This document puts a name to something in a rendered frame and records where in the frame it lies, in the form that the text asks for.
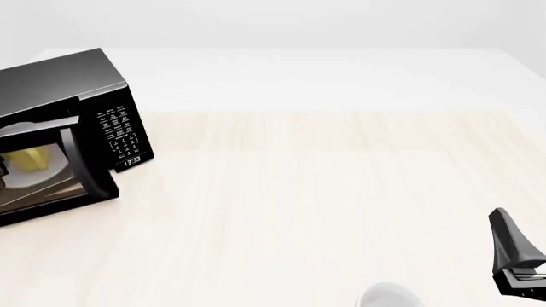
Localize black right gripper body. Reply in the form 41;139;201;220
491;259;546;302

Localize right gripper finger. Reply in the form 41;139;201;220
487;207;546;275

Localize black microwave door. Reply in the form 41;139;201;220
0;115;121;229

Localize black microwave oven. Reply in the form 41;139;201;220
0;47;155;229

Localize yellow and white mug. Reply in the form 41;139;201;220
0;142;72;191

